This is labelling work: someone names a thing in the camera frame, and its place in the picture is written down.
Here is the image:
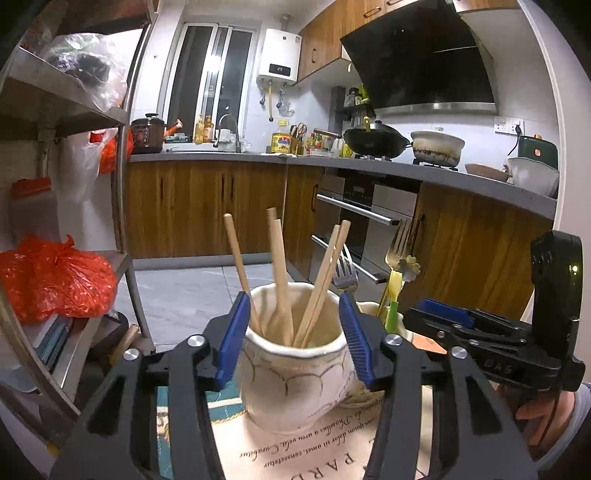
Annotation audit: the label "stainless steel shelf rack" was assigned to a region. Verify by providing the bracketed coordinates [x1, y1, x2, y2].
[0, 0, 156, 462]

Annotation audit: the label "cream ceramic fork jar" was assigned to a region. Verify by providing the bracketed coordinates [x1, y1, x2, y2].
[355, 300, 410, 343]

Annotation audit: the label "stacked flat items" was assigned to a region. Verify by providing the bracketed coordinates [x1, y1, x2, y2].
[31, 318, 75, 376]

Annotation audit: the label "green kitchen appliance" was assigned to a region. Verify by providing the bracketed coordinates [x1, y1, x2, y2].
[516, 134, 559, 160]

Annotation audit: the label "electric pressure cooker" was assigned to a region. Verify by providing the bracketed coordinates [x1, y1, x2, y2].
[130, 113, 167, 154]

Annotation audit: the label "hanging red plastic bag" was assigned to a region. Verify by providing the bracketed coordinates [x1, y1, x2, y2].
[99, 129, 135, 175]

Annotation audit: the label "person's right hand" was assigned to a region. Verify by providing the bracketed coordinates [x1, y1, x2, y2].
[496, 383, 579, 463]

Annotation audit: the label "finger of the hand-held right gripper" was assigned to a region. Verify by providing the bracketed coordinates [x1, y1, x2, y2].
[424, 298, 533, 334]
[405, 307, 533, 352]

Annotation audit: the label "white water heater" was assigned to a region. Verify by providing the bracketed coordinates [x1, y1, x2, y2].
[256, 28, 302, 87]

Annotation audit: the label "hanging white plastic bag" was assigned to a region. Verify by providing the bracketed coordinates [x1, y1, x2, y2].
[59, 129, 119, 205]

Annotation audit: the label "wall spice rack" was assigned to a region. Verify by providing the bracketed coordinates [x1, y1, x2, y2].
[342, 85, 376, 126]

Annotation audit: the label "clear plastic bag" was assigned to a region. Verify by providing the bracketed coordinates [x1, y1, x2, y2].
[41, 33, 129, 112]

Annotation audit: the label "built-in steel oven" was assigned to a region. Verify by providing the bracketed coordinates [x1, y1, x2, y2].
[310, 168, 422, 285]

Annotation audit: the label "knife block with utensils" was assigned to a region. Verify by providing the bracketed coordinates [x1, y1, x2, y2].
[288, 122, 308, 156]

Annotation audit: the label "steel faucet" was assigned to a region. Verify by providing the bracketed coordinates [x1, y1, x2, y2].
[217, 114, 243, 154]

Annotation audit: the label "wall power socket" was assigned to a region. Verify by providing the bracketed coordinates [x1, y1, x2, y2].
[493, 116, 525, 136]

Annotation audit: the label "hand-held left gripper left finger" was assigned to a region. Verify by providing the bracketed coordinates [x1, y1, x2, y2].
[51, 291, 253, 480]

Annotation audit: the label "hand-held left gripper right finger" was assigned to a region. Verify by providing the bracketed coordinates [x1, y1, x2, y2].
[338, 292, 539, 480]

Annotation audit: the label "silver fork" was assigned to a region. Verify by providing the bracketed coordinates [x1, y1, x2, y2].
[331, 255, 359, 294]

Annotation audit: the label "wooden tool handle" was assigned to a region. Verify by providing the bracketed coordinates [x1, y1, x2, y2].
[108, 324, 140, 366]

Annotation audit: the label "gold fork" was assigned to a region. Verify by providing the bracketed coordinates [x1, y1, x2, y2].
[383, 219, 414, 278]

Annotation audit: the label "window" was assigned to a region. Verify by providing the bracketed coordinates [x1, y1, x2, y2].
[164, 22, 260, 140]

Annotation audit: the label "red-lidded plastic container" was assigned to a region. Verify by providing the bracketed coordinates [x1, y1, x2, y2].
[10, 177, 59, 241]

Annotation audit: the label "cream ceramic chopstick jar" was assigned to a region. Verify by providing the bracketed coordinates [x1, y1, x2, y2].
[236, 283, 359, 435]

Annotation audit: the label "yellow oil bottle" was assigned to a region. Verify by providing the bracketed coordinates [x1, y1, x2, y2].
[271, 121, 292, 155]

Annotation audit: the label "beige bowl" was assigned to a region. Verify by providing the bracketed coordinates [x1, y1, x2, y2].
[464, 163, 511, 182]

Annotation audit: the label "black round object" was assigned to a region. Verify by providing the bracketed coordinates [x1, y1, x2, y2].
[88, 311, 131, 366]

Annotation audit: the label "printed placemat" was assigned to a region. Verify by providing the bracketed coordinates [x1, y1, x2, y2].
[156, 383, 435, 480]

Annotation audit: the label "yellow green flower-top utensil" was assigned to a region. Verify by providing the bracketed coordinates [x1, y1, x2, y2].
[378, 255, 422, 334]

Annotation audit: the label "black wok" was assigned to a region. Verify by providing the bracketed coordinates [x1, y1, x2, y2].
[342, 117, 413, 161]

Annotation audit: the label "white casserole pot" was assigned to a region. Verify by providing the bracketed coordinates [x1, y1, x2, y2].
[410, 130, 467, 167]

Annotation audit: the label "wooden base cabinets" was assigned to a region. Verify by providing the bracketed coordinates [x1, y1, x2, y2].
[124, 159, 556, 319]

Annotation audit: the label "black range hood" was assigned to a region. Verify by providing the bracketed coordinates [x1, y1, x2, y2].
[340, 0, 500, 117]

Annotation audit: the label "yellow condiment bottles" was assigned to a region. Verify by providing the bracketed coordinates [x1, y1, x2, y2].
[194, 115, 216, 144]

